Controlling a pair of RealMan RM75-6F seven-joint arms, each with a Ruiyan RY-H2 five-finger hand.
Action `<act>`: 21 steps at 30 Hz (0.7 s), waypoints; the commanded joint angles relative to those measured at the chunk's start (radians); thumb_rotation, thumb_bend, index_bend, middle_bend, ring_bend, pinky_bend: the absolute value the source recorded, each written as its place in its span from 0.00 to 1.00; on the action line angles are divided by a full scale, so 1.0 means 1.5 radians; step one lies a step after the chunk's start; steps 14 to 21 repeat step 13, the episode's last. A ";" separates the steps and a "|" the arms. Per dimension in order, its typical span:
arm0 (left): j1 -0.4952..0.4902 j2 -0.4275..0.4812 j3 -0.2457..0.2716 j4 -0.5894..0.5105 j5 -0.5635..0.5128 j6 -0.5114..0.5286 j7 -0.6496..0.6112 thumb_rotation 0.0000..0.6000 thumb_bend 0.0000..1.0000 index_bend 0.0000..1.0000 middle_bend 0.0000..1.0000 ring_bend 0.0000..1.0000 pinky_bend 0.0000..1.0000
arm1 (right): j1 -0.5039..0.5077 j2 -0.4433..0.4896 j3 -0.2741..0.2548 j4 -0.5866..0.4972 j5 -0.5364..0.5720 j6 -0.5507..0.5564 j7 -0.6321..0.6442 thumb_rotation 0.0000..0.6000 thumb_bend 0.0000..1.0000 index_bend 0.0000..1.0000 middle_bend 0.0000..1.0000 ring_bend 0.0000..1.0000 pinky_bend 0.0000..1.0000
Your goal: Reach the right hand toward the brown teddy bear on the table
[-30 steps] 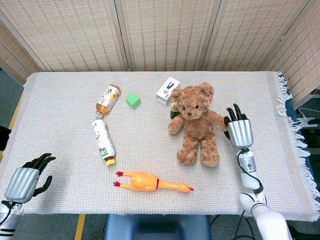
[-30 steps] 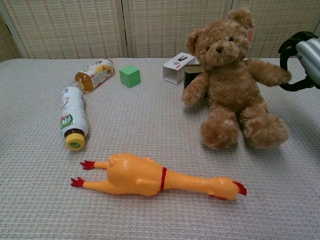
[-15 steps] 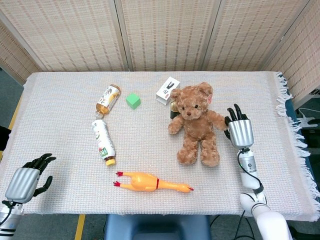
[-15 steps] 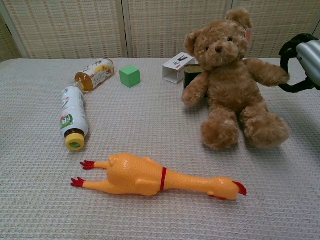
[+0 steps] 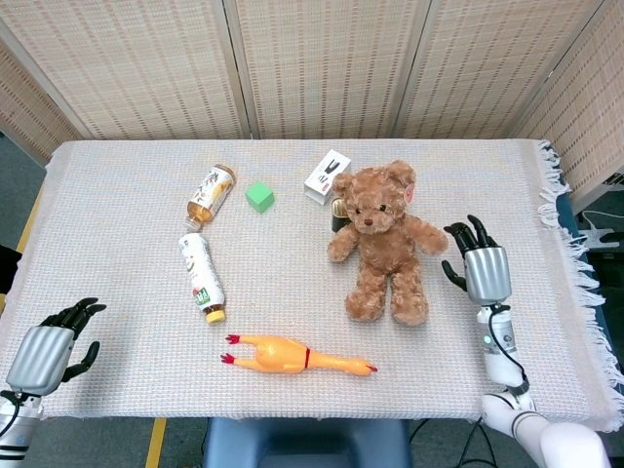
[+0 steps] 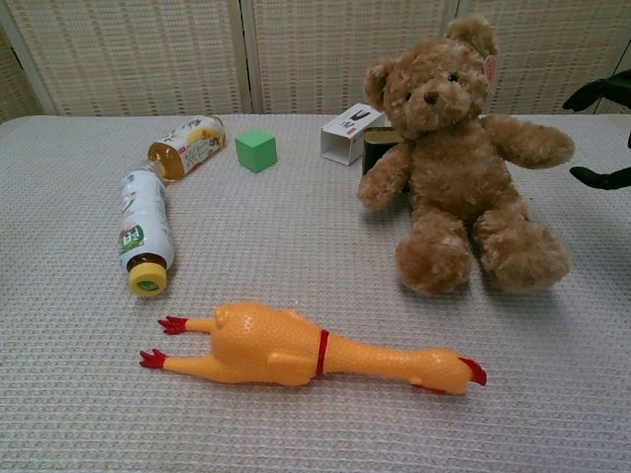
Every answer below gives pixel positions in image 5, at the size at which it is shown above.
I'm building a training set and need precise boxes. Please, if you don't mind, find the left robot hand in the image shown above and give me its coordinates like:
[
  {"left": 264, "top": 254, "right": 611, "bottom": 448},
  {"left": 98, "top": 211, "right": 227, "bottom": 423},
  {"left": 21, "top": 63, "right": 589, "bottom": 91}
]
[{"left": 5, "top": 296, "right": 107, "bottom": 396}]

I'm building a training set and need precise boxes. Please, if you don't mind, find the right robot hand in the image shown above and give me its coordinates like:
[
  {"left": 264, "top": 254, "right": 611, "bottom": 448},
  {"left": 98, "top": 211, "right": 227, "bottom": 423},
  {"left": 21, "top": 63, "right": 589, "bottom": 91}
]
[{"left": 441, "top": 214, "right": 513, "bottom": 306}]

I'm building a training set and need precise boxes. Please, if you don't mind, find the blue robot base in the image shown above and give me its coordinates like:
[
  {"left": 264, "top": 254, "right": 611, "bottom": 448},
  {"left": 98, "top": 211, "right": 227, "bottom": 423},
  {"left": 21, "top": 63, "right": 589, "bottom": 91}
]
[{"left": 202, "top": 417, "right": 415, "bottom": 468}]

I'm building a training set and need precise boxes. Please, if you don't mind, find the brown plush teddy bear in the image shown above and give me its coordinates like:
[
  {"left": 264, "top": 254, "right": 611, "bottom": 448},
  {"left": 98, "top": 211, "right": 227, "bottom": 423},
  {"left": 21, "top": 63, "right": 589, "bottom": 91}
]
[{"left": 327, "top": 159, "right": 449, "bottom": 327}]

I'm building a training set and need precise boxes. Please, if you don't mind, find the yellow rubber chicken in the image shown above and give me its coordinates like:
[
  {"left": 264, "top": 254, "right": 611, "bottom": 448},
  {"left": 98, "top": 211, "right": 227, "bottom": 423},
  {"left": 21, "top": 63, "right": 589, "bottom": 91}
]
[{"left": 219, "top": 333, "right": 379, "bottom": 378}]

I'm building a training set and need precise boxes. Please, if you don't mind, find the black object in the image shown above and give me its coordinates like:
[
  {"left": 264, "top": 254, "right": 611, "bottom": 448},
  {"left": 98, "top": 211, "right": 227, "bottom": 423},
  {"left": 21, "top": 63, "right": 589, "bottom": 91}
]
[{"left": 0, "top": 245, "right": 23, "bottom": 294}]

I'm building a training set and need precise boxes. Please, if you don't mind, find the white plastic object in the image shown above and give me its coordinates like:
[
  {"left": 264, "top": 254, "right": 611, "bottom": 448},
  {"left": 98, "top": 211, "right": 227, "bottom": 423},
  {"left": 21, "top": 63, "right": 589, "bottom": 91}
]
[{"left": 577, "top": 210, "right": 624, "bottom": 251}]

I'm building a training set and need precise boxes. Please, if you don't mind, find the beige woven tablecloth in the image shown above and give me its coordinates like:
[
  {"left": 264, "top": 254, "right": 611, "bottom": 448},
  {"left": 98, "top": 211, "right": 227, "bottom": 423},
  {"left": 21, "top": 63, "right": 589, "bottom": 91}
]
[{"left": 0, "top": 138, "right": 624, "bottom": 433}]

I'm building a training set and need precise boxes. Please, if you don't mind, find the black and gold can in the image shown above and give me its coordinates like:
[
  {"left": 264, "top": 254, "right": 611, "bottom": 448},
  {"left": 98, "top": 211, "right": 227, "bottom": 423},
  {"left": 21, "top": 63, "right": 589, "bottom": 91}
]
[{"left": 330, "top": 197, "right": 353, "bottom": 236}]

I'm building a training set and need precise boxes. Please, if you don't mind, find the white-label bottle with yellow cap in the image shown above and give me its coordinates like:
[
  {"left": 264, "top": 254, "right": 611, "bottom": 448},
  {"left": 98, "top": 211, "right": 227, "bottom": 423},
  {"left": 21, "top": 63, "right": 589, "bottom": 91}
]
[{"left": 177, "top": 232, "right": 228, "bottom": 326}]

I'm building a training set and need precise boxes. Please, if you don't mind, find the white cardboard box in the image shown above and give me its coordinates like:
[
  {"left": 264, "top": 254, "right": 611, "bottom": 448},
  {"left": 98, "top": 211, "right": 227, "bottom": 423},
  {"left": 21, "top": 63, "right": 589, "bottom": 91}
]
[{"left": 303, "top": 149, "right": 354, "bottom": 207}]

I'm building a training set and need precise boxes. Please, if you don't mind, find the yellow-label tea bottle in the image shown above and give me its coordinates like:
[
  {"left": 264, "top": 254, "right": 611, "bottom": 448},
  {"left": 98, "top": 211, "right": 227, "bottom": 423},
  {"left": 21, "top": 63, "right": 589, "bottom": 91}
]
[{"left": 183, "top": 164, "right": 238, "bottom": 233}]

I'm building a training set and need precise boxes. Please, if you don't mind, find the green cube block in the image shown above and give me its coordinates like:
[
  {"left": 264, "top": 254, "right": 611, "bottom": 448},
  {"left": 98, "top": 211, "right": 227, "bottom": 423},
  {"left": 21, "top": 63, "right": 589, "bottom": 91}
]
[{"left": 245, "top": 180, "right": 276, "bottom": 215}]

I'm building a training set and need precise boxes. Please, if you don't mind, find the beige folding screen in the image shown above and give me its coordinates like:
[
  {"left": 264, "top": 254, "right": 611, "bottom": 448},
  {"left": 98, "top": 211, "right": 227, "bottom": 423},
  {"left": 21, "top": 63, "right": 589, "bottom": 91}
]
[{"left": 0, "top": 0, "right": 624, "bottom": 209}]

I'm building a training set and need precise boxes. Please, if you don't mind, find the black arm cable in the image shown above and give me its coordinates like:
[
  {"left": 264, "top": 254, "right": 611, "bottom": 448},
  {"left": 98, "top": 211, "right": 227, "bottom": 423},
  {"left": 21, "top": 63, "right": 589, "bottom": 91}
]
[{"left": 488, "top": 304, "right": 530, "bottom": 387}]

